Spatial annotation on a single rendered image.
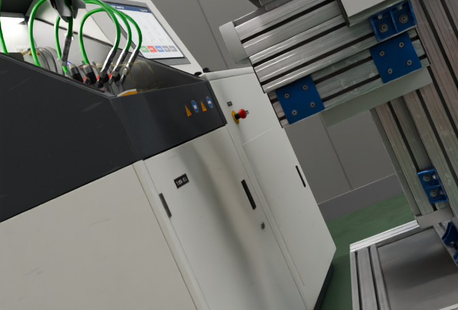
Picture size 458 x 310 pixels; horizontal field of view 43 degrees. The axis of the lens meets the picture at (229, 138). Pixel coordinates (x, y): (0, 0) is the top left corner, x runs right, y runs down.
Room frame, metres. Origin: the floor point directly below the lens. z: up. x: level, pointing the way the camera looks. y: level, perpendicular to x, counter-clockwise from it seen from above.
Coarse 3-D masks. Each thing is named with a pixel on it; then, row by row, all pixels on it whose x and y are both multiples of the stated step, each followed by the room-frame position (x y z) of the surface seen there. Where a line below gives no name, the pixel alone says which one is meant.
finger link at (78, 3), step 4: (72, 0) 1.58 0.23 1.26; (76, 0) 1.58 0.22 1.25; (80, 0) 1.57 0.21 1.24; (72, 4) 1.59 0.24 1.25; (76, 4) 1.59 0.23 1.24; (80, 4) 1.58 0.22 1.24; (84, 4) 1.57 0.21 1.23; (72, 8) 1.60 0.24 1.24; (76, 8) 1.60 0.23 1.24; (80, 8) 1.59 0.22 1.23; (84, 8) 1.58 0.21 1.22; (72, 12) 1.60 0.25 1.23; (76, 12) 1.61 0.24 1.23; (76, 16) 1.62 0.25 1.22
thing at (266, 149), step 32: (96, 32) 2.12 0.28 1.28; (192, 64) 2.68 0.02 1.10; (224, 96) 2.10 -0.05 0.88; (256, 96) 2.47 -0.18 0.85; (256, 128) 2.29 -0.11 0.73; (256, 160) 2.13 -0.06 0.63; (288, 160) 2.52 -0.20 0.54; (288, 192) 2.33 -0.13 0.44; (288, 224) 2.17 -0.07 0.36; (320, 224) 2.58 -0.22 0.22; (288, 256) 2.03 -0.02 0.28; (320, 256) 2.39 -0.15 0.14; (320, 288) 2.22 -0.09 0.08
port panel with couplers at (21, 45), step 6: (12, 42) 2.03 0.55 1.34; (18, 42) 2.06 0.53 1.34; (24, 42) 2.09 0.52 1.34; (18, 48) 2.04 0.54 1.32; (24, 48) 2.07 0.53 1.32; (24, 54) 2.04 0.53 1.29; (30, 54) 2.08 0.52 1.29; (24, 60) 2.05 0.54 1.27; (30, 60) 2.08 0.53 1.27; (42, 60) 2.15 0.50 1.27; (42, 66) 2.13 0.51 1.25
